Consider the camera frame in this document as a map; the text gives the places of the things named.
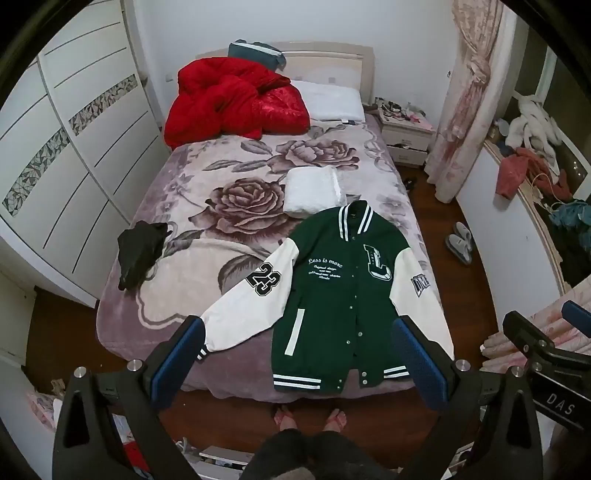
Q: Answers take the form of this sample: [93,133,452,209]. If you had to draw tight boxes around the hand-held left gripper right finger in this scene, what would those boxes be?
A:
[392,316,543,480]

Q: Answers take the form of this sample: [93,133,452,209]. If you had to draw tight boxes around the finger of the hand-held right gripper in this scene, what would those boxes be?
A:
[503,311,555,370]
[561,300,591,337]

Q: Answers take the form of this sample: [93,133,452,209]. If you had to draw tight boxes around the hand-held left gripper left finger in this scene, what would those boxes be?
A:
[52,315,206,480]

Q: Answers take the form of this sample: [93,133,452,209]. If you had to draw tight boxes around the green varsity jacket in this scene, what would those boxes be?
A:
[201,200,455,394]

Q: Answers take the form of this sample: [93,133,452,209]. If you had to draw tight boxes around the pink floral cloth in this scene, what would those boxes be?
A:
[479,288,591,367]

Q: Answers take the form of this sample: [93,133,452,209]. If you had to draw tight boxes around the person's right foot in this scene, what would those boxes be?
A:
[323,408,348,433]

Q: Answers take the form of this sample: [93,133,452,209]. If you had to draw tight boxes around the person's foot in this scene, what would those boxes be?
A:
[323,408,348,433]
[273,405,297,433]

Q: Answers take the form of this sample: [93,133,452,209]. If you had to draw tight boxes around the teal garment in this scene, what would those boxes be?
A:
[549,198,591,232]

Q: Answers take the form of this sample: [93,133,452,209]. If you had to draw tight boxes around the grey slipper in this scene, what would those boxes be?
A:
[445,233,472,265]
[454,222,474,252]

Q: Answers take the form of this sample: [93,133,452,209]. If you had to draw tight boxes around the black garment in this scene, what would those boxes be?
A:
[117,222,169,291]

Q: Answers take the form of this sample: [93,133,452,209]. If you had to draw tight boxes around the person's left foot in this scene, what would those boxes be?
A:
[273,405,297,433]

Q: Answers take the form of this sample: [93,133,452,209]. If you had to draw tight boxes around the person's legs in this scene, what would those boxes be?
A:
[241,428,403,480]

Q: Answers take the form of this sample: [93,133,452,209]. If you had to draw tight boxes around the floral bed blanket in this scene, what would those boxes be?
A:
[96,113,430,402]

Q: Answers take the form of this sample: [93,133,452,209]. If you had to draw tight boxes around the white plush garment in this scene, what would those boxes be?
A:
[505,95,563,158]

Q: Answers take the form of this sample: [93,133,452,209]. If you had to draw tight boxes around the folded white cloth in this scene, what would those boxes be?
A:
[283,166,347,219]

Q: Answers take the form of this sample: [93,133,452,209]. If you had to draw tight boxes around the white wardrobe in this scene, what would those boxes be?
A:
[0,0,168,311]

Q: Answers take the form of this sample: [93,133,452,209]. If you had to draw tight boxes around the pink floral curtain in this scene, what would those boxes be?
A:
[428,0,507,205]

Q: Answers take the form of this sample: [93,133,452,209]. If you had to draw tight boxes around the red quilt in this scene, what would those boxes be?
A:
[164,58,311,151]

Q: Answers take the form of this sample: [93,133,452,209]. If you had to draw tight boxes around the white pillow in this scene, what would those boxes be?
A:
[288,79,365,124]

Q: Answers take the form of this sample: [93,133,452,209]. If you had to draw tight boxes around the teal cushion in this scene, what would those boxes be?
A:
[228,41,287,71]

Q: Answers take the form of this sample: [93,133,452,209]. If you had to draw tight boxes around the cream bed headboard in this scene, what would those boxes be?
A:
[196,41,376,106]

